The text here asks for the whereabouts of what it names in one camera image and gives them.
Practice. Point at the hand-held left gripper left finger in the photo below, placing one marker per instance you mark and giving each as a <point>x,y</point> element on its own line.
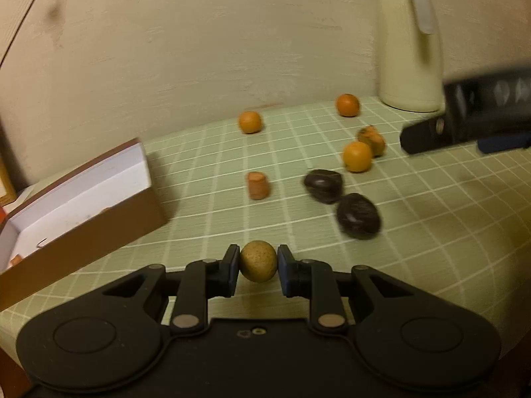
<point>232,270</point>

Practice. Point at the dark purple passion fruit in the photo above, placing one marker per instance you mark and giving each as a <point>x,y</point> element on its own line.
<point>323,185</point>
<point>357,215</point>

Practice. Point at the cardboard box with white inside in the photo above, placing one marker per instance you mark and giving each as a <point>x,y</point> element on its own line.
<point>79,199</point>

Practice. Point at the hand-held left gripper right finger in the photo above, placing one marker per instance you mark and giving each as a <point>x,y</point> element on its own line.
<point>284,271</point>

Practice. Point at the green checkered tablecloth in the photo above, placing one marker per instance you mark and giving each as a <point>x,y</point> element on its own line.
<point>415,236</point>

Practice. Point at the yellow wooden frame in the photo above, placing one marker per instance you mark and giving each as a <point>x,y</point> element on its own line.
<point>5,174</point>

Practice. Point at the cream thermos jug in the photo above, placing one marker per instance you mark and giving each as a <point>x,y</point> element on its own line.
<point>408,58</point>

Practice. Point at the small orange piece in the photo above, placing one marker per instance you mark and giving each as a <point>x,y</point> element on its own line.
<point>15,260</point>

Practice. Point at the bruised dark-spotted tangerine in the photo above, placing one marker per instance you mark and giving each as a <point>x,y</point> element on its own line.
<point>373,139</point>

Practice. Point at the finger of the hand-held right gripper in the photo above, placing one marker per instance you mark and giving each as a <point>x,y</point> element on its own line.
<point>504,144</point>
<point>425,136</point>

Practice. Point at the orange carrot chunk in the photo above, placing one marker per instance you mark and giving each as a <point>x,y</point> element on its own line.
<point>258,185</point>

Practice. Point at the orange tangerine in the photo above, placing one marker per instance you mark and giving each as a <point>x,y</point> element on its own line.
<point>250,122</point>
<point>347,105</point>
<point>357,156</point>

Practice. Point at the yellow-green round fruit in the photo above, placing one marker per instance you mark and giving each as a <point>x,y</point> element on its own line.
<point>258,262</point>

